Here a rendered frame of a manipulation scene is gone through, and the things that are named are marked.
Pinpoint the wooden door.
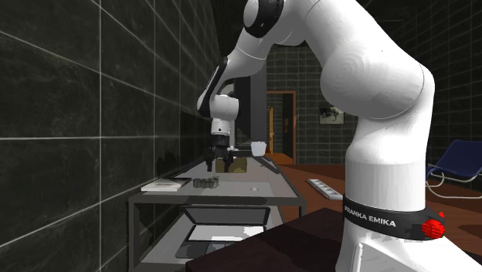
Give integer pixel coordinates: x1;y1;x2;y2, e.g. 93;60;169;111
266;90;297;165

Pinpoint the white power strip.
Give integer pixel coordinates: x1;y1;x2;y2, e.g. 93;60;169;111
307;178;345;201

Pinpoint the framed wall picture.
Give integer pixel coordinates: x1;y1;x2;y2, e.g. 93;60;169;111
319;106;345;126

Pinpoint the grey ridged block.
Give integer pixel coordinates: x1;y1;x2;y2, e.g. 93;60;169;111
192;176;220;189

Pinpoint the blue lounge chair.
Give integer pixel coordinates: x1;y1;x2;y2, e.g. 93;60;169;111
425;138;482;200

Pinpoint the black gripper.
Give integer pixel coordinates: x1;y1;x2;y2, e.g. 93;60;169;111
204;134;235;173

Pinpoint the white book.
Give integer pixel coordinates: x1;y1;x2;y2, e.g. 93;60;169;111
141;178;185;192

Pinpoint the grey metal table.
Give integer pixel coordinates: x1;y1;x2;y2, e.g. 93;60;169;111
127;149;307;272

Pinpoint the open grey laptop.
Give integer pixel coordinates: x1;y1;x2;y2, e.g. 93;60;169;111
174;205;272;260

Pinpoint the white cup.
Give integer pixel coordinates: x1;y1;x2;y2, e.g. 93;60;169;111
250;141;267;157

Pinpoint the olive brown box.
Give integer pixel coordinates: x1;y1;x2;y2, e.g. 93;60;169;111
214;157;248;174

